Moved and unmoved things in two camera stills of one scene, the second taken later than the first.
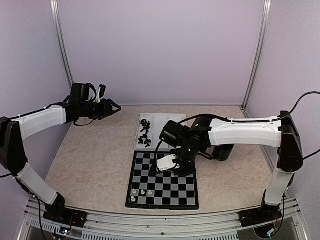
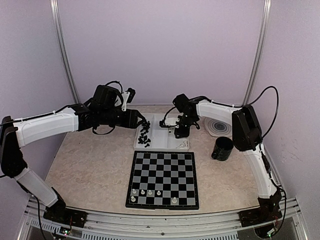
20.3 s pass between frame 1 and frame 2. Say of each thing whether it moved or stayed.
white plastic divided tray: stayed
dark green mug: stayed
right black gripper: moved
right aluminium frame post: stayed
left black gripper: moved
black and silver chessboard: stayed
